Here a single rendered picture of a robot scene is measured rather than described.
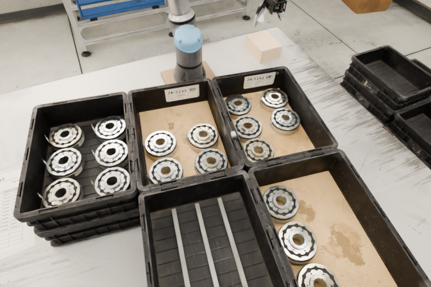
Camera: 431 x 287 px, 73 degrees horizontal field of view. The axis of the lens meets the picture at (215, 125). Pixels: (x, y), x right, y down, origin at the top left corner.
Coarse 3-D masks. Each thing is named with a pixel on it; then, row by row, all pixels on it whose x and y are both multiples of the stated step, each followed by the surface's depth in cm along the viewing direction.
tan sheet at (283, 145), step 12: (252, 96) 114; (252, 108) 110; (288, 108) 110; (264, 120) 106; (264, 132) 103; (300, 132) 103; (276, 144) 99; (288, 144) 99; (300, 144) 99; (312, 144) 100; (276, 156) 96
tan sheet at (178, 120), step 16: (144, 112) 107; (160, 112) 108; (176, 112) 108; (192, 112) 108; (208, 112) 108; (144, 128) 103; (160, 128) 103; (176, 128) 103; (144, 144) 98; (192, 160) 94
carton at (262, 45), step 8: (256, 32) 154; (264, 32) 154; (248, 40) 152; (256, 40) 149; (264, 40) 149; (272, 40) 149; (248, 48) 154; (256, 48) 147; (264, 48) 144; (272, 48) 145; (280, 48) 147; (256, 56) 150; (264, 56) 146; (272, 56) 148
